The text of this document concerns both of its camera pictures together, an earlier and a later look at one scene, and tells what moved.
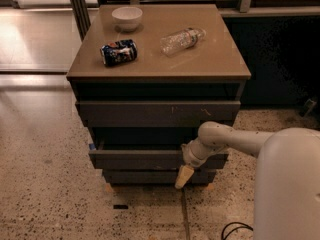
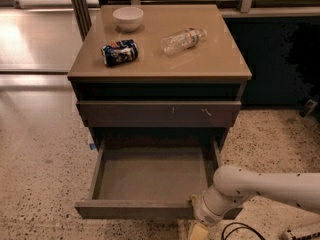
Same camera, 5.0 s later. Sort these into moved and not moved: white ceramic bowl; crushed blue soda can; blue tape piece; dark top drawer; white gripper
Moved: white gripper
Not moved: white ceramic bowl; crushed blue soda can; blue tape piece; dark top drawer
